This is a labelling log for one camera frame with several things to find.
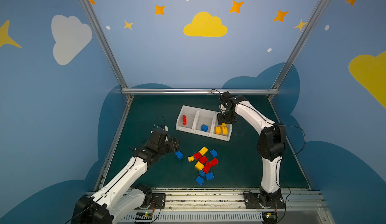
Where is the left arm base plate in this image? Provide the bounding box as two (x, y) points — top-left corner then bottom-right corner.
(140, 193), (166, 210)

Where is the aluminium frame back bar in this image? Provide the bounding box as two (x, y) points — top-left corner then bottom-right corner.
(121, 88), (279, 95)

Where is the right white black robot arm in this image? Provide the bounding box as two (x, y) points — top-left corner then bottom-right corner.
(217, 91), (286, 208)

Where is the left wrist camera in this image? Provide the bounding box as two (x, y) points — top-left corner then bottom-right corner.
(156, 124), (168, 132)

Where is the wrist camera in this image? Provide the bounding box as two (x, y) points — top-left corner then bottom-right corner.
(156, 124), (168, 132)
(220, 91), (233, 112)

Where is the right circuit board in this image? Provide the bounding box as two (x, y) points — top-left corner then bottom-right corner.
(262, 212), (278, 224)

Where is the yellow lego brick lower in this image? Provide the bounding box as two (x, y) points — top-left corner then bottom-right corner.
(195, 162), (204, 171)

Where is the aluminium frame left post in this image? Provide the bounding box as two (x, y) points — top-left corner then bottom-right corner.
(79, 0), (127, 91)

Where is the white three-compartment bin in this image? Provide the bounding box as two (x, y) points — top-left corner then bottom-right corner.
(176, 105), (232, 142)

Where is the yellow lego brick studs up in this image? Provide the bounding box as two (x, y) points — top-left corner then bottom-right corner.
(199, 147), (208, 156)

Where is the yellow lego brick top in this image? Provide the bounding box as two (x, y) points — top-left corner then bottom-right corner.
(220, 123), (229, 135)

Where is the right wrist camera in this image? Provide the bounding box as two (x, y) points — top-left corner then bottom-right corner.
(220, 91), (233, 112)

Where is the circuit board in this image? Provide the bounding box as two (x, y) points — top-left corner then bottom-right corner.
(262, 212), (278, 224)
(134, 212), (154, 223)

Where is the left circuit board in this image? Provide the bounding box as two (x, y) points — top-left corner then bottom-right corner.
(134, 212), (154, 223)

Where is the aluminium frame post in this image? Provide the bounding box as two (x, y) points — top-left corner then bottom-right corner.
(268, 0), (330, 101)
(79, 0), (127, 91)

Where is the aluminium frame right post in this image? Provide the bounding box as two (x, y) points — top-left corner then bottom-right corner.
(268, 0), (330, 101)

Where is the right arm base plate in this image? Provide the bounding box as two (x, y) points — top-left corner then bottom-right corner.
(243, 191), (285, 209)

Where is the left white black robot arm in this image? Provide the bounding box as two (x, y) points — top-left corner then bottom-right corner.
(67, 128), (180, 224)

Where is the red long lego brick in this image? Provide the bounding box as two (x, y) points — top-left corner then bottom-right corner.
(202, 162), (212, 174)

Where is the aluminium front rail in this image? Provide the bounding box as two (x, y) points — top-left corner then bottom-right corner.
(117, 188), (334, 224)

